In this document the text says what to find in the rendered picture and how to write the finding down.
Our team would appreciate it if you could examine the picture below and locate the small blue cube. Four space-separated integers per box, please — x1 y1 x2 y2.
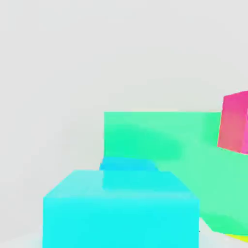
99 156 159 171

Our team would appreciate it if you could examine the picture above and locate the large green box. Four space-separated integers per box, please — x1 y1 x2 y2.
104 111 248 236

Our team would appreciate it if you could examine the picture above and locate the large yellow box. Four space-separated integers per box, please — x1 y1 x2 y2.
224 233 248 243

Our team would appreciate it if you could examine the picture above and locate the small pink cube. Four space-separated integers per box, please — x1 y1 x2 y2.
217 90 248 155

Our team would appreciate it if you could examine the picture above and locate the small cyan cube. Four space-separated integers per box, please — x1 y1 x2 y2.
42 170 201 248

